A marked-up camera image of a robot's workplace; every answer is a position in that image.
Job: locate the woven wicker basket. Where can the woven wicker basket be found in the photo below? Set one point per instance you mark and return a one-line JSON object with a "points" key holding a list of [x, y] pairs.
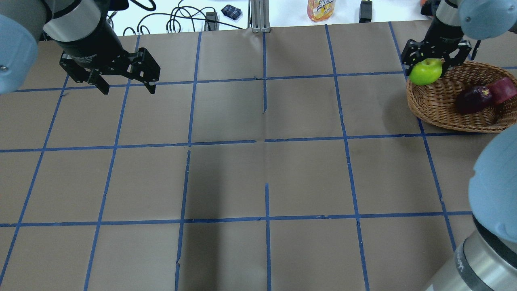
{"points": [[435, 103]]}

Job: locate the dark red apple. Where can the dark red apple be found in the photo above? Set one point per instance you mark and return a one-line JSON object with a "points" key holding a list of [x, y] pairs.
{"points": [[473, 100]]}

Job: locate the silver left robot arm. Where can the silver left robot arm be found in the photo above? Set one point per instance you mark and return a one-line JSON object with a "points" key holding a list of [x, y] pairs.
{"points": [[23, 22]]}

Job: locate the black power adapter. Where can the black power adapter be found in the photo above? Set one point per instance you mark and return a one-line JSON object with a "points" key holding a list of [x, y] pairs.
{"points": [[365, 11]]}

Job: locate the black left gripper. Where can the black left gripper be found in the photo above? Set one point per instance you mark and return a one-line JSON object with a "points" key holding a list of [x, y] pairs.
{"points": [[93, 47]]}

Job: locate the aluminium frame post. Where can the aluminium frame post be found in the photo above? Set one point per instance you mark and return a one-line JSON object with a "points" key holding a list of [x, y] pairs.
{"points": [[259, 16]]}

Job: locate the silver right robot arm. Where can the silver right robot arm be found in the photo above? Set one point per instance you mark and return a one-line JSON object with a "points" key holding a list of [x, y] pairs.
{"points": [[486, 259]]}

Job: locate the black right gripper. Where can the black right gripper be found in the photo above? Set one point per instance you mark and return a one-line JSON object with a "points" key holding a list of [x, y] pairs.
{"points": [[444, 35]]}

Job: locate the small dark blue pouch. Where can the small dark blue pouch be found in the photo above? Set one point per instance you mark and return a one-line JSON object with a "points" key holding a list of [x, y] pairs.
{"points": [[232, 12]]}

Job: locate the green apple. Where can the green apple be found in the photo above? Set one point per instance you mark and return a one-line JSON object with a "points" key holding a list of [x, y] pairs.
{"points": [[426, 72]]}

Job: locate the yellow juice bottle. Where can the yellow juice bottle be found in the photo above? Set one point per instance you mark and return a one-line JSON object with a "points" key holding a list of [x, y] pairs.
{"points": [[320, 10]]}

